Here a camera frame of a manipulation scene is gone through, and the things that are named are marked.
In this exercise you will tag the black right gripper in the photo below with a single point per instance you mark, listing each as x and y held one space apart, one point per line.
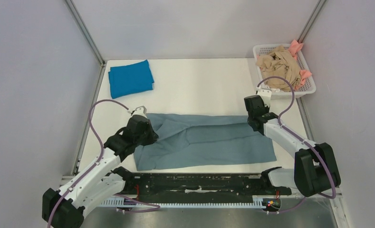
252 122

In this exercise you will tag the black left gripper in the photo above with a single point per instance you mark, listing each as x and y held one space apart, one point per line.
153 136

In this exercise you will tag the grey blue t shirt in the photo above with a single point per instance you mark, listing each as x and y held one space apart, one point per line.
186 140

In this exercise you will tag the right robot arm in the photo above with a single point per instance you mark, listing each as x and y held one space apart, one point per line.
315 168

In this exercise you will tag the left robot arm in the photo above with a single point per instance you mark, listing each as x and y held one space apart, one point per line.
68 206

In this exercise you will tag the beige t shirt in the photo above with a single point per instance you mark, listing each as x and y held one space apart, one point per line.
279 69

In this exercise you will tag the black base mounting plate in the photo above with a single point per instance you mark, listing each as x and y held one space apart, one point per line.
197 187

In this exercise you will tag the folded bright blue t shirt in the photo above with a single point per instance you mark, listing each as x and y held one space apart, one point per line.
130 79

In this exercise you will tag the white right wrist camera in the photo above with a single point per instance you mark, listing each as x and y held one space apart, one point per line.
265 95

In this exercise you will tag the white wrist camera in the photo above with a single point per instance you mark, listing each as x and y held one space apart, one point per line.
265 95
141 111

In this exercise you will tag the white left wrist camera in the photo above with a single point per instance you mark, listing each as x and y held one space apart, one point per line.
141 111

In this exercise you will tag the right aluminium frame post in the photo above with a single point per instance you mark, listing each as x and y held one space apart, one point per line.
311 20

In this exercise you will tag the aluminium frame post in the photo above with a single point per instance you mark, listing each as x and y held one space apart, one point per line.
311 20
84 30

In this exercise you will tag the white slotted cable duct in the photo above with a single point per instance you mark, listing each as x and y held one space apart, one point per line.
256 203

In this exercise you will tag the left aluminium frame post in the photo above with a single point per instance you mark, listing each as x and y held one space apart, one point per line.
84 30

